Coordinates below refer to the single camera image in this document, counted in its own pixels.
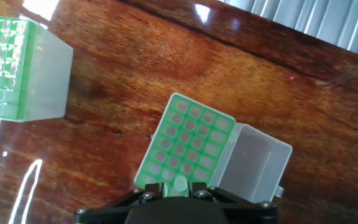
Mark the low green rack tip box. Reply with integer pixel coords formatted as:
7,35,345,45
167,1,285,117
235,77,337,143
0,14,74,123

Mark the glossy brown wooden board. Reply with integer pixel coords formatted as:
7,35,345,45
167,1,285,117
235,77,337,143
0,0,358,224

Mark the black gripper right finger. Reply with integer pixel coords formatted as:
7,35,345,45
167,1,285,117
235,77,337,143
187,182,279,224

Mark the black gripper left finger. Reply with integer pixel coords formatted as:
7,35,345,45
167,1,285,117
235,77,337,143
73,182,165,224

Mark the tall translucent green tip box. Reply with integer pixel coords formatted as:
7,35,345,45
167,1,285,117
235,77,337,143
134,92,293,205

